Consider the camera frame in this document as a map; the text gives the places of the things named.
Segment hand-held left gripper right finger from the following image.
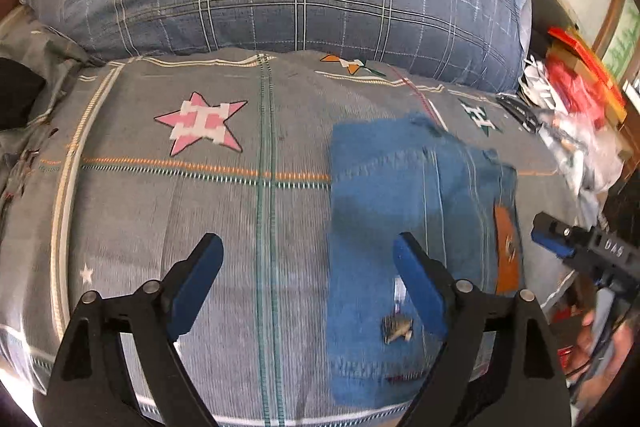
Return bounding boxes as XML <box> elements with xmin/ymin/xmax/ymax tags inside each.
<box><xmin>392</xmin><ymin>232</ymin><xmax>573</xmax><ymax>427</ymax></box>

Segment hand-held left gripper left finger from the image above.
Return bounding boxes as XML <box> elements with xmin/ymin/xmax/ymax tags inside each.
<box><xmin>45</xmin><ymin>232</ymin><xmax>224</xmax><ymax>427</ymax></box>

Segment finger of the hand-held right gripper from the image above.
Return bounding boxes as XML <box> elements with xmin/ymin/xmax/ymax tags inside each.
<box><xmin>530</xmin><ymin>212</ymin><xmax>585</xmax><ymax>261</ymax></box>

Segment blue denim pants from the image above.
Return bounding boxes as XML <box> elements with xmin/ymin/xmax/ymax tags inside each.
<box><xmin>325</xmin><ymin>112</ymin><xmax>524</xmax><ymax>410</ymax></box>

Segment person's right hand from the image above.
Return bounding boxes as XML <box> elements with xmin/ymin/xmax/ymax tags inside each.
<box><xmin>580</xmin><ymin>311</ymin><xmax>640</xmax><ymax>410</ymax></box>

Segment grey printed blanket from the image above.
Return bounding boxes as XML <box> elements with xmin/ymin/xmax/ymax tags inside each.
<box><xmin>0</xmin><ymin>19</ymin><xmax>583</xmax><ymax>427</ymax></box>

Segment red packaging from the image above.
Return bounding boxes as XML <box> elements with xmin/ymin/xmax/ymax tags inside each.
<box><xmin>545</xmin><ymin>26</ymin><xmax>629</xmax><ymax>128</ymax></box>

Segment framed green picture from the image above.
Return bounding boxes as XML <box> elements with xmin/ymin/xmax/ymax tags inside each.
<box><xmin>592</xmin><ymin>0</ymin><xmax>640</xmax><ymax>94</ymax></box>

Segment black cloth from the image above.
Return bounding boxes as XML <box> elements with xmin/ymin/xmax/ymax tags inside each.
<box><xmin>0</xmin><ymin>57</ymin><xmax>47</xmax><ymax>131</ymax></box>

